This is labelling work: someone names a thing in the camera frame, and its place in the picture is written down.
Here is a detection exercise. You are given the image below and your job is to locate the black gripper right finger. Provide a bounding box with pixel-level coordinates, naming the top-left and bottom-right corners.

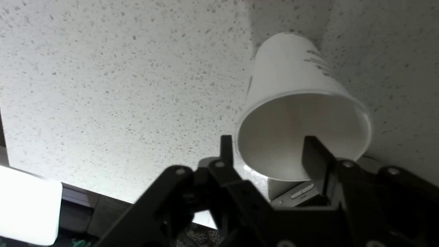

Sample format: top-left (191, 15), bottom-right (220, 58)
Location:
top-left (302, 136), bottom-right (439, 247)

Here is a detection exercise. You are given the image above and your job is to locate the white starbucks paper cup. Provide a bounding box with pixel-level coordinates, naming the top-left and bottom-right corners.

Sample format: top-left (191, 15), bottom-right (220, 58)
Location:
top-left (234, 33), bottom-right (374, 181)

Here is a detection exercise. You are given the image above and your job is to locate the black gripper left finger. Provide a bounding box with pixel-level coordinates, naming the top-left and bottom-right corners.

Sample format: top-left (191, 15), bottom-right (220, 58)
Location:
top-left (94, 136), bottom-right (290, 247)

